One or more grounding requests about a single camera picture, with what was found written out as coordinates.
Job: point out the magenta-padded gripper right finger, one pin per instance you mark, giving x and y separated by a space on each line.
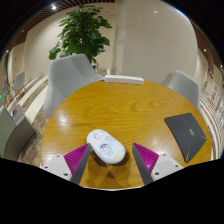
156 163

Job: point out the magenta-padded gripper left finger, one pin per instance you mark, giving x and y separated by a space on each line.
66 164

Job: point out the white printed computer mouse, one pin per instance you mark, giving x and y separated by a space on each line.
106 146

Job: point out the dark grey mouse pad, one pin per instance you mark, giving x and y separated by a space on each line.
188 133

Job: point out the grey upholstered chair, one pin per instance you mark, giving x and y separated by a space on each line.
184 87
68 81

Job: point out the white power strip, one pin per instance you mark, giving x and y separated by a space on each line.
124 79

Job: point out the grey chair with wooden legs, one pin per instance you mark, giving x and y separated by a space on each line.
18 83

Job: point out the green potted plant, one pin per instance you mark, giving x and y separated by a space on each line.
81 33

